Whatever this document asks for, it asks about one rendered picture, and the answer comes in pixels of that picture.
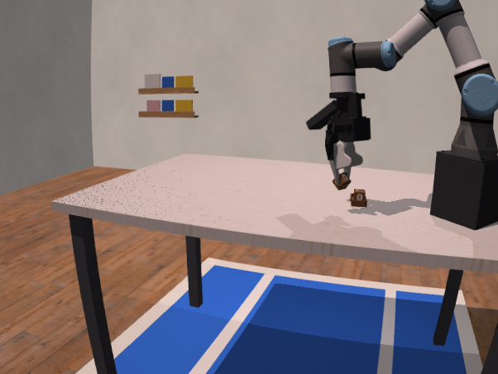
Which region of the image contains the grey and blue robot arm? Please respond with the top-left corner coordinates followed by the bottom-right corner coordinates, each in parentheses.
top-left (328, 0), bottom-right (498, 159)

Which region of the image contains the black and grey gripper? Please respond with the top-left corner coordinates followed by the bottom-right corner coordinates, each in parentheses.
top-left (325, 92), bottom-right (371, 185)

